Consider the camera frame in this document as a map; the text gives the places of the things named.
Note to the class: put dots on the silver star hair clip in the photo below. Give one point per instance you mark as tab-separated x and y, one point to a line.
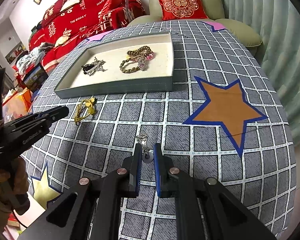
97	68

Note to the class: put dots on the pile of grey clothes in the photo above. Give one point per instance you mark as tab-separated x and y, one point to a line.
33	57

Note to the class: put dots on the dark red sofa pillow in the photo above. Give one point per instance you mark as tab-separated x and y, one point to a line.
52	12

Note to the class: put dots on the light green curtain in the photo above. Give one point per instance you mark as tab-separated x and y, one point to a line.
278	24

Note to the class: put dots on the dark landscape picture box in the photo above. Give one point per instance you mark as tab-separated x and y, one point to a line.
35	78

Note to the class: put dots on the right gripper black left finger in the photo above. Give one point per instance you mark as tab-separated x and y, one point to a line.
130	181

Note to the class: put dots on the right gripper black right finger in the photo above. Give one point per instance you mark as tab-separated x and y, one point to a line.
166	174

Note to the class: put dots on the grey checked tablecloth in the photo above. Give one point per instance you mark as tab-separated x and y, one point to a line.
263	178

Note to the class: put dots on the person's left hand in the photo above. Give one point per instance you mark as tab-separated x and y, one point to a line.
14	186

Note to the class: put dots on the green recliner armchair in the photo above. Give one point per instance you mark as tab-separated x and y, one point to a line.
215	13

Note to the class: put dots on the black hair clip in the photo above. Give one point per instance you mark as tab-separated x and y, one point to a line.
86	68

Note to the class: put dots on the red blanket covered sofa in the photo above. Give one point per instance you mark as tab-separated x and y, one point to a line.
71	26

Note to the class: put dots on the orange red gift bag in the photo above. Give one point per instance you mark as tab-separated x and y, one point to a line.
17	105

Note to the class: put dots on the silver crystal hair clip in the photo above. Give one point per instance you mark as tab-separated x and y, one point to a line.
147	156

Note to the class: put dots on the grey tray with cream lining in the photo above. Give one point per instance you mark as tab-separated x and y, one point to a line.
122	74

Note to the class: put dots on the red embroidered cushion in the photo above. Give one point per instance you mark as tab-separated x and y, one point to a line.
182	10

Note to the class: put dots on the silver crown hair clip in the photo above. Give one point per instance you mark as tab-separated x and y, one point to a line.
95	61

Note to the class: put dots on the pink heart pendant clip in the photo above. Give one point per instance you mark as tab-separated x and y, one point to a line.
142	63

